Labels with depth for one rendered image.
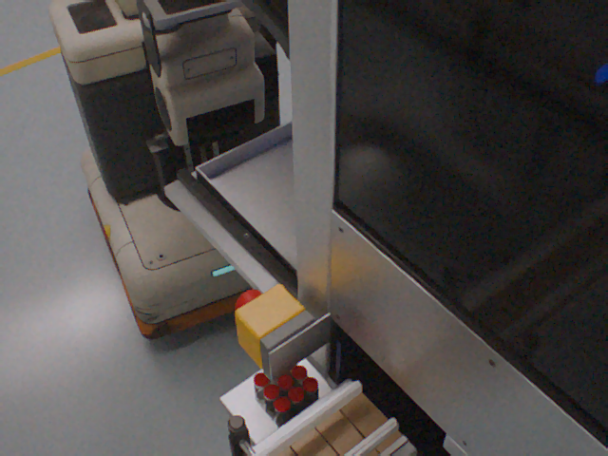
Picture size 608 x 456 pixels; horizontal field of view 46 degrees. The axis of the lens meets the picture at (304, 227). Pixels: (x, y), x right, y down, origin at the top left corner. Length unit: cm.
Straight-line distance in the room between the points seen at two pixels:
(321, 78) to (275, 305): 33
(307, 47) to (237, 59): 98
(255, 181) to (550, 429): 74
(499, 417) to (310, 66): 36
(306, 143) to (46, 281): 173
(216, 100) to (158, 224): 55
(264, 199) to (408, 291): 55
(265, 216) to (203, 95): 48
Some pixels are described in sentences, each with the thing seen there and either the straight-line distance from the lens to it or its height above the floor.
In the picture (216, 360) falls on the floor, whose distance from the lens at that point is 206.
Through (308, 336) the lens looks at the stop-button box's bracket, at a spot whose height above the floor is 101.
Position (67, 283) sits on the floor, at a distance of 233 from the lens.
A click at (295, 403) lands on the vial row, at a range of 92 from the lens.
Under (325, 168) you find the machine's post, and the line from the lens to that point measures 70.
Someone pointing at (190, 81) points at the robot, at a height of 81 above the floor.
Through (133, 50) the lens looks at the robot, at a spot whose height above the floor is 76.
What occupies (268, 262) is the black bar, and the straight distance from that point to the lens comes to 108.
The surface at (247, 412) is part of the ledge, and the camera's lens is 96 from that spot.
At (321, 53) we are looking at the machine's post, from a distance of 62.
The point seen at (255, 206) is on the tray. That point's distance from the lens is 119.
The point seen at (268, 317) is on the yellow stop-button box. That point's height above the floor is 103.
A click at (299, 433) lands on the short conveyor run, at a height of 96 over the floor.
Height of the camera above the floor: 173
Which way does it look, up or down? 47 degrees down
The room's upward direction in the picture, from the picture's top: 1 degrees counter-clockwise
